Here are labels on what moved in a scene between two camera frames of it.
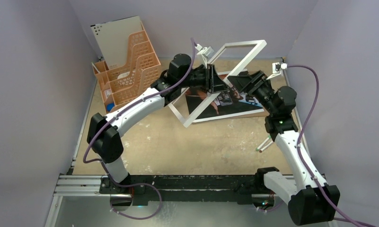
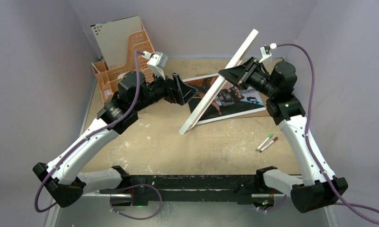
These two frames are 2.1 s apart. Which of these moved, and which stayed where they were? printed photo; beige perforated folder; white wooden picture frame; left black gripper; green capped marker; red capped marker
Moved: white wooden picture frame; left black gripper
Stayed: printed photo; green capped marker; beige perforated folder; red capped marker
